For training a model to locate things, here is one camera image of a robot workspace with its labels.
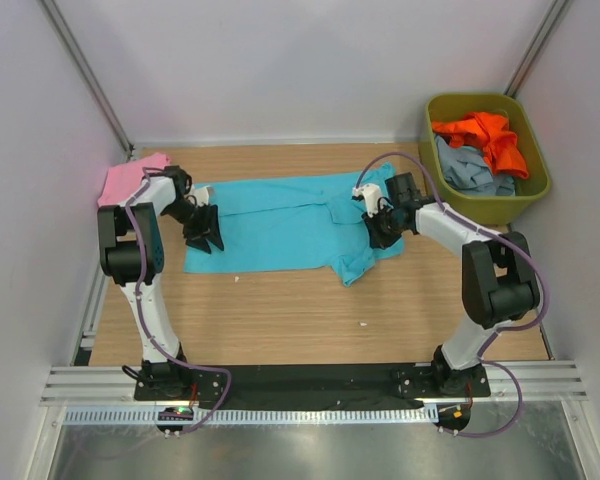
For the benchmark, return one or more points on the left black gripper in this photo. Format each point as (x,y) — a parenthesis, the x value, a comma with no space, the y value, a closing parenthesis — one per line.
(197,237)

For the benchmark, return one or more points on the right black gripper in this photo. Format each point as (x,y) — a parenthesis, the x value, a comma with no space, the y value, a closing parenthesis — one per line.
(378,240)

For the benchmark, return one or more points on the cyan t shirt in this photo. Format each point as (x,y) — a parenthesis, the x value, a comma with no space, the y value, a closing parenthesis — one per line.
(291,223)

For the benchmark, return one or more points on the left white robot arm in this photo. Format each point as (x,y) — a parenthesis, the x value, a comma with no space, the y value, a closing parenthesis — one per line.
(132,255)

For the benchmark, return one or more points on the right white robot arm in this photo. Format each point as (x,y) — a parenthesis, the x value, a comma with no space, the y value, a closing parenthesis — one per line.
(498,285)

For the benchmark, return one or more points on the pink folded t shirt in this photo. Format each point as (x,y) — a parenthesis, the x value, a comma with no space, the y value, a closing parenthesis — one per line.
(125,179)

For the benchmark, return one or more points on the grey blue t shirt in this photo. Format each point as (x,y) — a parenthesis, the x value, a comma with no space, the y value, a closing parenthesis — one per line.
(466,171)

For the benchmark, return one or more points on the olive green plastic bin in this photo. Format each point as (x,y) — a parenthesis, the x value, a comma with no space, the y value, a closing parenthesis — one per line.
(486,210)

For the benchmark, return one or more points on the orange t shirt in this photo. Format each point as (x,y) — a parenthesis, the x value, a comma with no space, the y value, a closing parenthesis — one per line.
(489,133)

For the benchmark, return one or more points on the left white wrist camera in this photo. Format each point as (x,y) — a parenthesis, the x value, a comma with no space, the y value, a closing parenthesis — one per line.
(201,195)

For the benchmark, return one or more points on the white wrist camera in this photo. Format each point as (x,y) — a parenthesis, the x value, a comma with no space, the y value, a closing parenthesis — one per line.
(201,195)
(372,196)

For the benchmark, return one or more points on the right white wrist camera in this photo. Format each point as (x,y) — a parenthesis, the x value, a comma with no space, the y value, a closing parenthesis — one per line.
(372,196)

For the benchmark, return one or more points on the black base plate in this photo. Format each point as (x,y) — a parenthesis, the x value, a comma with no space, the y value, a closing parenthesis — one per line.
(322,387)

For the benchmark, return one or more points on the aluminium front rail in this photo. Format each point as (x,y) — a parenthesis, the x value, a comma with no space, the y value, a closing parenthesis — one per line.
(533,380)

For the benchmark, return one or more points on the white slotted cable duct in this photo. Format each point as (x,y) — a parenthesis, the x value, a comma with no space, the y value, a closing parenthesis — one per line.
(176,415)

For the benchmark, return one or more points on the right aluminium corner post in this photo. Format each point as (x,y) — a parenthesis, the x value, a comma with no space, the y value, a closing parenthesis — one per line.
(557,11)

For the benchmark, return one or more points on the aluminium corner post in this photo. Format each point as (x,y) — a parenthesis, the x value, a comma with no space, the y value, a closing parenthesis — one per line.
(80,62)
(557,11)

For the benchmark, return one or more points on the left aluminium corner post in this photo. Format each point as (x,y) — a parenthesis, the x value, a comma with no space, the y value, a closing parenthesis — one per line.
(80,62)

